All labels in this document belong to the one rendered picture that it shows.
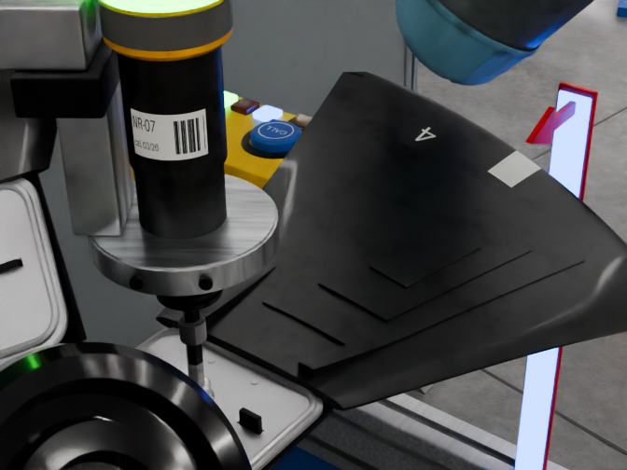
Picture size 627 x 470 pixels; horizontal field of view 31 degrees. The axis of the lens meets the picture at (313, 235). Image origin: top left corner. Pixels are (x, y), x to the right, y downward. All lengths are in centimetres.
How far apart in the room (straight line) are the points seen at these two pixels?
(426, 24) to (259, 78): 104
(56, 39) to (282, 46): 129
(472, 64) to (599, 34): 341
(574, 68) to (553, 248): 316
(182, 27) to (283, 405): 17
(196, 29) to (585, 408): 200
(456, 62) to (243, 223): 23
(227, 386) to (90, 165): 13
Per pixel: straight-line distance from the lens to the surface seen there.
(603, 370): 242
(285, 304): 51
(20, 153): 42
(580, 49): 388
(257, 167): 86
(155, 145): 39
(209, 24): 37
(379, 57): 189
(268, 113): 93
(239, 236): 41
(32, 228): 41
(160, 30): 36
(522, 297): 55
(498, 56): 61
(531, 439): 87
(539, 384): 83
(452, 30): 60
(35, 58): 38
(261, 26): 161
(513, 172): 62
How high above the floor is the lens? 149
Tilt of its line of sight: 32 degrees down
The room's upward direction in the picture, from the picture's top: 1 degrees counter-clockwise
